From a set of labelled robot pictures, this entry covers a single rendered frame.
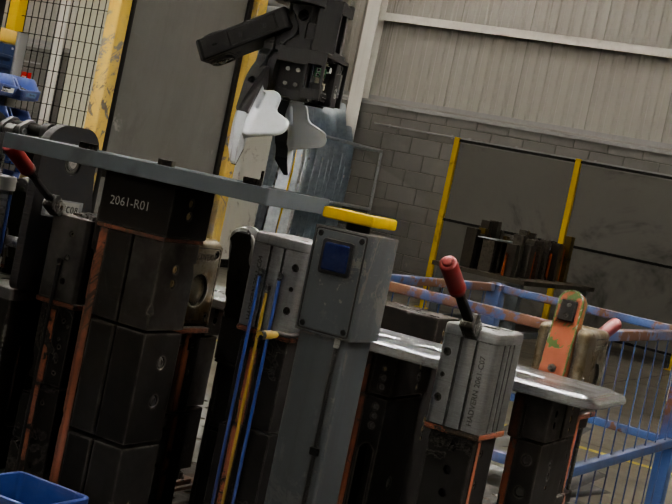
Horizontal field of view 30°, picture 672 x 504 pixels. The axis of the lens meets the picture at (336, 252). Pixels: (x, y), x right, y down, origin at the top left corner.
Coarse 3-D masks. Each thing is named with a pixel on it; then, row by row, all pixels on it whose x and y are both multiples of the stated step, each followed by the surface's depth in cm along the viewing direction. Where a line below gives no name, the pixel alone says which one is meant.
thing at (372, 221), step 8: (328, 208) 130; (336, 208) 130; (328, 216) 130; (336, 216) 130; (344, 216) 129; (352, 216) 129; (360, 216) 129; (368, 216) 128; (376, 216) 129; (352, 224) 131; (360, 224) 129; (368, 224) 128; (376, 224) 129; (384, 224) 130; (392, 224) 132; (360, 232) 131; (368, 232) 131
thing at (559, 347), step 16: (560, 304) 170; (576, 304) 168; (560, 320) 169; (576, 320) 168; (560, 336) 169; (576, 336) 169; (544, 352) 169; (560, 352) 168; (544, 368) 168; (560, 368) 167
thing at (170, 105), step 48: (144, 0) 472; (192, 0) 498; (240, 0) 528; (144, 48) 478; (192, 48) 504; (96, 96) 460; (144, 96) 484; (192, 96) 512; (144, 144) 491; (192, 144) 519; (96, 192) 471
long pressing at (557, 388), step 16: (224, 288) 186; (384, 336) 169; (400, 336) 170; (384, 352) 156; (400, 352) 155; (416, 352) 155; (432, 352) 159; (528, 368) 164; (528, 384) 148; (544, 384) 148; (560, 384) 154; (576, 384) 157; (592, 384) 161; (560, 400) 146; (576, 400) 145; (592, 400) 146; (608, 400) 151; (624, 400) 157
